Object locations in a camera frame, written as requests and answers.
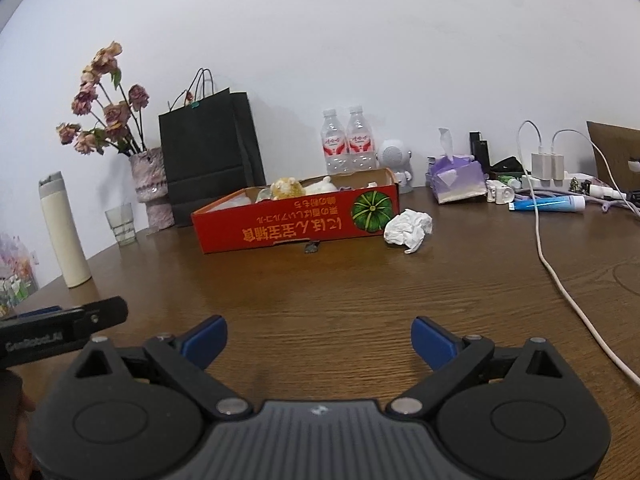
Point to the cream thermos bottle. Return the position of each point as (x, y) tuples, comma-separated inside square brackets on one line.
[(62, 240)]

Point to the pile of colourful packets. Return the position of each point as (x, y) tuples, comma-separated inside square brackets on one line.
[(15, 270)]

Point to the small white gadget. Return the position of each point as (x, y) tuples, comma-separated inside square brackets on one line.
[(500, 192)]

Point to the white round speaker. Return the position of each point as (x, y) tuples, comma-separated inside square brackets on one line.
[(392, 155)]

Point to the blue toothpaste tube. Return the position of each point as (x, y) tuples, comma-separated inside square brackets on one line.
[(545, 203)]

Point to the pink marbled vase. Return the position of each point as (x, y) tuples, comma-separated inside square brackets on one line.
[(150, 180)]

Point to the black upright device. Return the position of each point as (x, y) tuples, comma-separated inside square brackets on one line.
[(481, 152)]

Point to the small dark object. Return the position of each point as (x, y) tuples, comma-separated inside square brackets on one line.
[(311, 247)]

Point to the dried pink roses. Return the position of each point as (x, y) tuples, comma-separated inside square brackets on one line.
[(117, 115)]

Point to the purple tissue pack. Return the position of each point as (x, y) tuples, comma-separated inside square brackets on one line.
[(457, 180)]

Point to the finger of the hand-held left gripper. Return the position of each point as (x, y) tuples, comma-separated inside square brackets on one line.
[(107, 312)]

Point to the clear drinking glass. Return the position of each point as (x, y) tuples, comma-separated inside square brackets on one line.
[(121, 227)]

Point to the white charger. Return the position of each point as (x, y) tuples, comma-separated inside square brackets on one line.
[(547, 166)]

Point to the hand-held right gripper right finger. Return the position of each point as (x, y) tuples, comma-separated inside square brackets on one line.
[(432, 342)]

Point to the yellow and white plush toy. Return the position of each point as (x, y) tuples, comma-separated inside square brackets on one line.
[(287, 188)]

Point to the clear water bottle red label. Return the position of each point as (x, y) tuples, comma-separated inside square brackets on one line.
[(334, 145), (361, 142)]

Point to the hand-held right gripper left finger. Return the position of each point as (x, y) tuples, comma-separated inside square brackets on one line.
[(202, 340)]

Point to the brown cardboard sheet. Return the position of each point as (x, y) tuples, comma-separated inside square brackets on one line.
[(617, 150)]

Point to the black flat item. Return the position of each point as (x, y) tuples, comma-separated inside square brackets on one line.
[(507, 165)]

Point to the black paper bag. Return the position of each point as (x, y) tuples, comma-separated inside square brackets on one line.
[(210, 150)]

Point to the clear plastic wrapper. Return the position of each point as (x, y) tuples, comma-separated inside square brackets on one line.
[(263, 196)]

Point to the red cardboard box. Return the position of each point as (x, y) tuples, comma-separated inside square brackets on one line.
[(280, 225)]

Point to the white tissue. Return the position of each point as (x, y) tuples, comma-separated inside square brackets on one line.
[(407, 227)]

